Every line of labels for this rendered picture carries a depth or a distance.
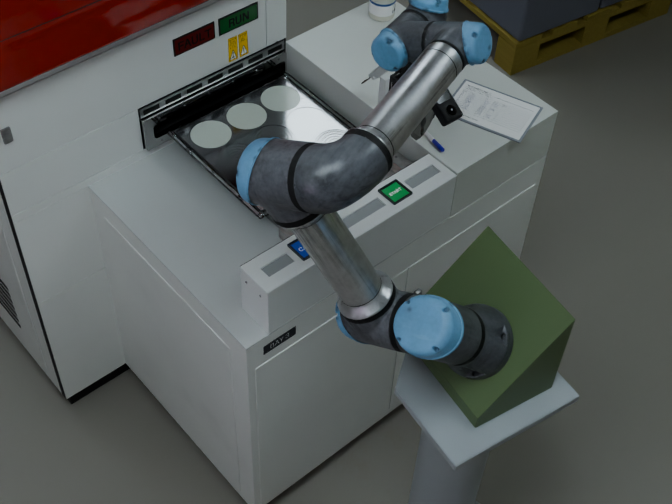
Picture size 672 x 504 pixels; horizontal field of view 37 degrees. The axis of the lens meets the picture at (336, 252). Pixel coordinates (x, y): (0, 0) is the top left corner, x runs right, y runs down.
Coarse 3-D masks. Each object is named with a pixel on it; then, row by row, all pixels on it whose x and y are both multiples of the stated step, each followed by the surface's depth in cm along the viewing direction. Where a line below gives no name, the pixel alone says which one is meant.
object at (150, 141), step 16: (256, 64) 256; (272, 64) 259; (224, 80) 251; (240, 80) 255; (272, 80) 263; (192, 96) 247; (208, 96) 250; (240, 96) 258; (160, 112) 243; (176, 112) 246; (208, 112) 254; (144, 128) 242; (176, 128) 249; (144, 144) 246; (160, 144) 249
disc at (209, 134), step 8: (200, 128) 246; (208, 128) 246; (216, 128) 246; (224, 128) 246; (192, 136) 244; (200, 136) 244; (208, 136) 244; (216, 136) 244; (224, 136) 244; (200, 144) 242; (208, 144) 242; (216, 144) 242
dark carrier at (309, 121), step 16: (288, 80) 259; (256, 96) 254; (304, 96) 255; (224, 112) 250; (272, 112) 250; (288, 112) 251; (304, 112) 251; (320, 112) 251; (192, 128) 246; (256, 128) 246; (272, 128) 247; (288, 128) 247; (304, 128) 247; (320, 128) 247; (336, 128) 247; (192, 144) 242; (224, 144) 242; (240, 144) 242; (208, 160) 238; (224, 160) 239; (224, 176) 235
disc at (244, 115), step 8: (240, 104) 252; (248, 104) 252; (256, 104) 252; (232, 112) 250; (240, 112) 250; (248, 112) 250; (256, 112) 250; (264, 112) 250; (232, 120) 248; (240, 120) 248; (248, 120) 248; (256, 120) 248; (264, 120) 248; (240, 128) 246; (248, 128) 246
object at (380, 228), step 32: (416, 192) 225; (448, 192) 231; (352, 224) 218; (384, 224) 220; (416, 224) 230; (288, 256) 212; (384, 256) 229; (256, 288) 207; (288, 288) 209; (320, 288) 218; (256, 320) 216; (288, 320) 217
